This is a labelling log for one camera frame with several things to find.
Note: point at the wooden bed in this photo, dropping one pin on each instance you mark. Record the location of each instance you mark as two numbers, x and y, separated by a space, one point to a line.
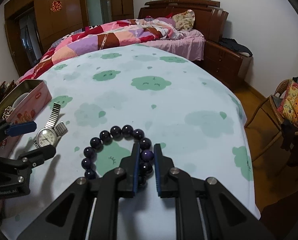
206 15

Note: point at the pink metal tin box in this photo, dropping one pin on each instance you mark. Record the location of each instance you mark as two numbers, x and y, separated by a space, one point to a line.
31 106

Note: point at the red double happiness decoration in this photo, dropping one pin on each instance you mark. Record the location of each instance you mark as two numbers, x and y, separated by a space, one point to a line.
56 6

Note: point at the white jade bangle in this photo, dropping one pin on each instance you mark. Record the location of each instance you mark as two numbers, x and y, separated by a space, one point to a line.
19 99

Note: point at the colourful patterned cushion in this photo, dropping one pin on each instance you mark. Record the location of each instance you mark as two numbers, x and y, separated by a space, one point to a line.
288 108

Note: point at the wooden nightstand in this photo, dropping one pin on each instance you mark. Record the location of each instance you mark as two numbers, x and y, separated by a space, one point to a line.
225 65

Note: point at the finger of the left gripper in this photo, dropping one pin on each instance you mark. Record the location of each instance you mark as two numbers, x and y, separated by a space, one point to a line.
13 130
32 158

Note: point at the silver wristwatch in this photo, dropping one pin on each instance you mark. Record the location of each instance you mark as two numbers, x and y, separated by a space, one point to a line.
52 132

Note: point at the cloud pattern tablecloth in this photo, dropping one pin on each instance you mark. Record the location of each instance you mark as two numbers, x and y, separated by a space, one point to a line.
197 120

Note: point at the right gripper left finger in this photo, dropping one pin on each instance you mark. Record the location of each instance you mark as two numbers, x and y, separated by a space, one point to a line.
88 208

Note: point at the wooden wardrobe wall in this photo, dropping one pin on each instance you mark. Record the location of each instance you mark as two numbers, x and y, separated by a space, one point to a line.
31 27

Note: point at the wicker chair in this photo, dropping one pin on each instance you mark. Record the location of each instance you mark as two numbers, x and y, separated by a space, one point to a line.
269 106

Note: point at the dark clothes pile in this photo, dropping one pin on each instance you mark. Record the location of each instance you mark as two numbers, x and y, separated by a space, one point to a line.
233 45

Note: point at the pink bed sheet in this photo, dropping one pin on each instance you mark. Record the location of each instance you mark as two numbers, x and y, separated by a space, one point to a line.
191 46

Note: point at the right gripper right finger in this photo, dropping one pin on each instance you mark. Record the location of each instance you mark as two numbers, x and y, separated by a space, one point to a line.
205 209

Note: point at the floral pillow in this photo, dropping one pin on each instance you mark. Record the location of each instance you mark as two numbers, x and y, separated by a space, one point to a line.
184 21

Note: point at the patchwork quilt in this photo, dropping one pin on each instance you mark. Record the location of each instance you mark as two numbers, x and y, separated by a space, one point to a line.
109 35

